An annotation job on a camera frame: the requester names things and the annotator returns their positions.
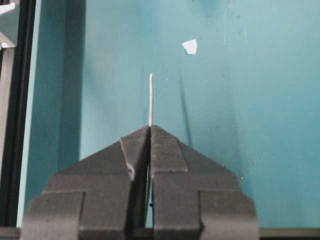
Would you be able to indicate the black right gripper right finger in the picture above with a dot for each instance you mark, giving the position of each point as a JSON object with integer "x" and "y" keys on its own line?
{"x": 190, "y": 190}

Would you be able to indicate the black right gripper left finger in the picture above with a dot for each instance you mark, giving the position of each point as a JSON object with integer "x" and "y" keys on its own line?
{"x": 102, "y": 197}

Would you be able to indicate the white tape piece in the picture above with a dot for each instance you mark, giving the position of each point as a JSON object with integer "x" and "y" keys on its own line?
{"x": 190, "y": 46}

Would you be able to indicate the lower black aluminium rail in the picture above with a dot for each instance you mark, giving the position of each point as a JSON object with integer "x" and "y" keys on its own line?
{"x": 204, "y": 233}

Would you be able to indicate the black square frame stand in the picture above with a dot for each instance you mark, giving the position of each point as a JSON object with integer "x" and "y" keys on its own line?
{"x": 16, "y": 37}

